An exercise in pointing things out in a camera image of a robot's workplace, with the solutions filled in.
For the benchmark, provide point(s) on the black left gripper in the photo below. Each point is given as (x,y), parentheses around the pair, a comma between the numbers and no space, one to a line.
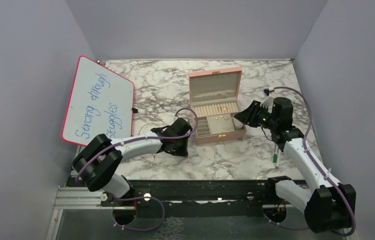
(183,152)

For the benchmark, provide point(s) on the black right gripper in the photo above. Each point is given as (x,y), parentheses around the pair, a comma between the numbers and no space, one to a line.
(248,115)

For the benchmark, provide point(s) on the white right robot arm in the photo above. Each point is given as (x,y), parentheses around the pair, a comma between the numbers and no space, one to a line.
(327,204)

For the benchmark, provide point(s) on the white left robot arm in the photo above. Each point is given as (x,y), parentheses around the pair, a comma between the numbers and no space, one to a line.
(97,163)

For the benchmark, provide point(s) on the pink jewelry box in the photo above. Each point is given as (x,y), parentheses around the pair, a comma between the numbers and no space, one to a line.
(214,93)

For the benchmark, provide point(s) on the white oval watch pillow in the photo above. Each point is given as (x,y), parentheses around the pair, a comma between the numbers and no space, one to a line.
(237,125)

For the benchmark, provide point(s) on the green marker pen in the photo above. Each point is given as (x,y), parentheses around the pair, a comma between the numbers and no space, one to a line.
(275,154)

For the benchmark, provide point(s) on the pink-framed whiteboard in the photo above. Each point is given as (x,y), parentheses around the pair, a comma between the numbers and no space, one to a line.
(100,102)

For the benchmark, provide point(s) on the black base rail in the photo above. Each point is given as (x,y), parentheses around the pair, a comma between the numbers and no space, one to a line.
(195,199)

